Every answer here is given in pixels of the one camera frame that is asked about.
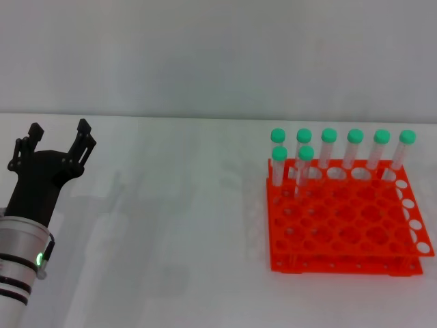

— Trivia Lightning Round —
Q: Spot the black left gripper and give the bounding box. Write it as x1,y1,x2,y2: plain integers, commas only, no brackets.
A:
6,118,98,228

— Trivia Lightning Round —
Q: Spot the orange test tube rack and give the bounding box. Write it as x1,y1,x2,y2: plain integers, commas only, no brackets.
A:
266,157,436,277

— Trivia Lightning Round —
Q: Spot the wrist cable with metal plug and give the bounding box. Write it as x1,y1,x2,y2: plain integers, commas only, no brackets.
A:
37,232,56,279

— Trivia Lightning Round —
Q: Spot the green capped clear test tube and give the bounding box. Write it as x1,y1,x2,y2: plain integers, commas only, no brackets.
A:
319,128,338,171
270,128,287,148
342,128,364,171
272,146,288,189
382,129,417,182
365,129,391,172
296,128,313,148
294,145,315,200

